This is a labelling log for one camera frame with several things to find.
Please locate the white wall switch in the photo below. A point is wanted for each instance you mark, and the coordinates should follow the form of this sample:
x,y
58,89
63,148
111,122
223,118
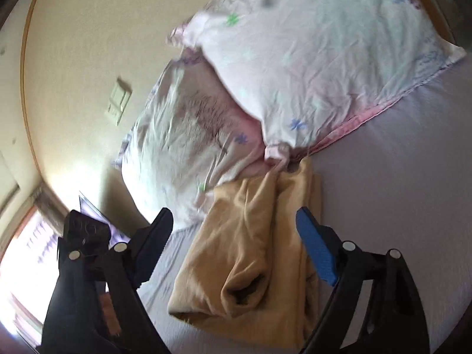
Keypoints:
x,y
118,101

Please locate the yellow garment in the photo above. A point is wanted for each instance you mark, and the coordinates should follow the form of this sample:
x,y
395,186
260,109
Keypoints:
x,y
239,247

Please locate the large floral white pillow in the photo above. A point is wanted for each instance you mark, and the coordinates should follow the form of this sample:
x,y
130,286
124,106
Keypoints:
x,y
313,44

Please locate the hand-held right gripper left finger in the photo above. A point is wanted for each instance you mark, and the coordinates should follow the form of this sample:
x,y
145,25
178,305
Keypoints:
x,y
149,245

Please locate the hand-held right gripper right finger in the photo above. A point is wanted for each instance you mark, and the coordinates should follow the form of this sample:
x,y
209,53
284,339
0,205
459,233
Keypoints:
x,y
317,250

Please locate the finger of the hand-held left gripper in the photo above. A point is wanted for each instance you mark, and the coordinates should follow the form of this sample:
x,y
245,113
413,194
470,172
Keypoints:
x,y
86,228

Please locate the bed with lilac sheet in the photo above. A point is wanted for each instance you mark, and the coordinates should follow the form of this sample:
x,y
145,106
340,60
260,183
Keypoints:
x,y
387,177

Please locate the bright window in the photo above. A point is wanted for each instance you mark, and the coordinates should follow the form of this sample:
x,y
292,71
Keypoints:
x,y
25,265

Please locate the wooden headboard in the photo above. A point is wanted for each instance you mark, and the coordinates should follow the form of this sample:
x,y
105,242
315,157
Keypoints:
x,y
440,3

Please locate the flat screen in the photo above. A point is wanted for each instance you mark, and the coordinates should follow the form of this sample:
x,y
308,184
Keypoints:
x,y
94,210

